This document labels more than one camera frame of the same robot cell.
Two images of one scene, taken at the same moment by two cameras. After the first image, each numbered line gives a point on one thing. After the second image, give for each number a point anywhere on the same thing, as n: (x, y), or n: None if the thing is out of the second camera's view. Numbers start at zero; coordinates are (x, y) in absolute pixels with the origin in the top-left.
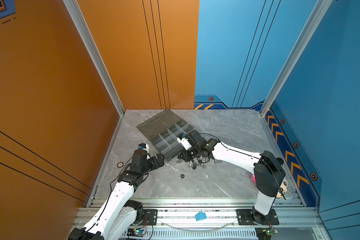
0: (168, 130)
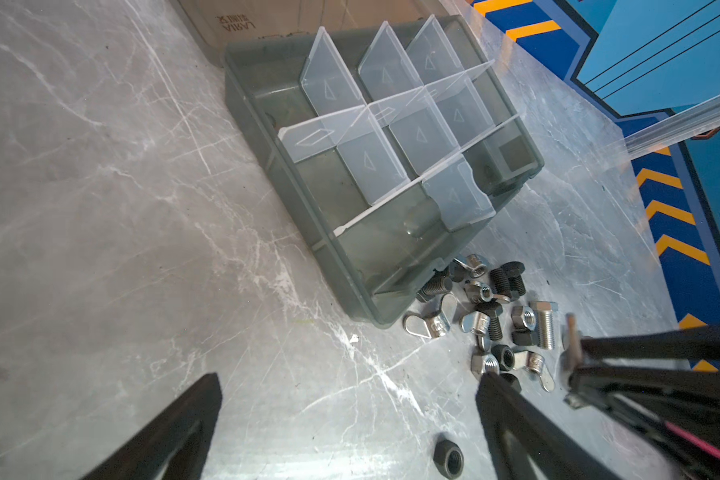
0: (386, 151)
